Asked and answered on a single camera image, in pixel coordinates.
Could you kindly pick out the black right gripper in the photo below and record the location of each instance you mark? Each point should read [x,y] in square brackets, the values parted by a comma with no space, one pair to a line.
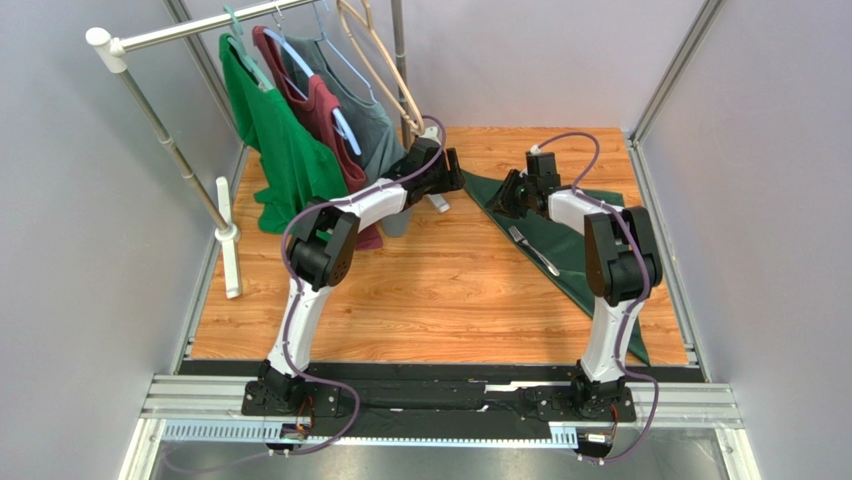
[513,192]

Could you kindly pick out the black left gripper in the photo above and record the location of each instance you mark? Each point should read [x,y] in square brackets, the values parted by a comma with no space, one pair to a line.
[453,180]

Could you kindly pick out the silver metal fork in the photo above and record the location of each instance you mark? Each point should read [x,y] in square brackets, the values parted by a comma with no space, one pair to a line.
[519,238]

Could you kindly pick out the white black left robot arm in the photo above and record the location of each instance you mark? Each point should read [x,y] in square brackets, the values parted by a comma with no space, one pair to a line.
[322,243]

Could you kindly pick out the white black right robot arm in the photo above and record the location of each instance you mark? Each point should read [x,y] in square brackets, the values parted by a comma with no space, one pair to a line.
[622,265]

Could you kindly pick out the beige wooden hanger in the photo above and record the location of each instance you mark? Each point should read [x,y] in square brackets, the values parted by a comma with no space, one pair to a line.
[359,27]

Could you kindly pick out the grey-blue hanging shirt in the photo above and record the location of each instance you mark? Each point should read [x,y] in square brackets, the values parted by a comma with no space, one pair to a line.
[375,132]

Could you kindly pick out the green hanging t-shirt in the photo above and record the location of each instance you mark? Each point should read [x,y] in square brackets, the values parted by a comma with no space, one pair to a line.
[297,167]

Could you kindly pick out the teal plastic hanger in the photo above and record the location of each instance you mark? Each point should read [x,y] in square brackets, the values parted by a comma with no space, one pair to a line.
[245,59]

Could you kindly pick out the aluminium frame rail right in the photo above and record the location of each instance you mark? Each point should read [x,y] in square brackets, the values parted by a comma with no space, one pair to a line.
[651,167]

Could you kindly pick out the aluminium front frame rail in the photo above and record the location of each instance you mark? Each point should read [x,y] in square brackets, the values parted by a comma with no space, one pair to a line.
[187,409]

